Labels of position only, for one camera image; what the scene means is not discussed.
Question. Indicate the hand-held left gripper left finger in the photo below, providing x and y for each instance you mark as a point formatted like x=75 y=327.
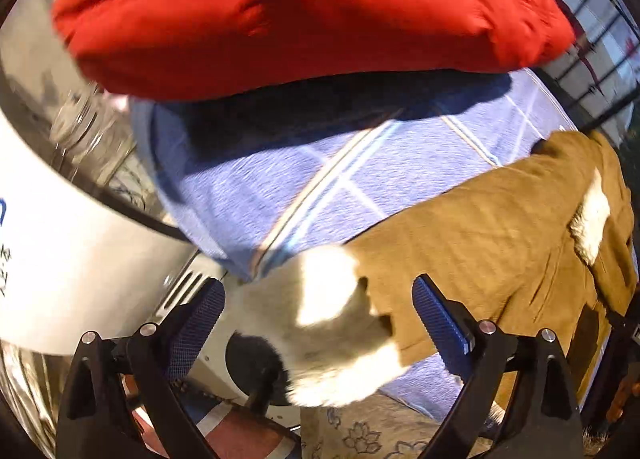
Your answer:
x=197 y=324

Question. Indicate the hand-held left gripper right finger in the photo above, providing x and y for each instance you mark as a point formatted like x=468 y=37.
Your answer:
x=440 y=324

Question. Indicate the brown suede fur-trimmed coat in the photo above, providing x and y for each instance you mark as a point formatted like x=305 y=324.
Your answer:
x=475 y=239

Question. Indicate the person's right hand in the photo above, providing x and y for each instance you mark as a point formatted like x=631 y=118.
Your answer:
x=625 y=396

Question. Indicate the grey floral patterned cloth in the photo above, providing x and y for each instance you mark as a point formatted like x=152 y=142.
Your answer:
x=375 y=434

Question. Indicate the black iron railing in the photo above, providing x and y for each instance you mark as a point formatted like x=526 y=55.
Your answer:
x=595 y=49

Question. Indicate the red puffer jacket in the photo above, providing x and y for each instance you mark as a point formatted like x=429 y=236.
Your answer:
x=300 y=9

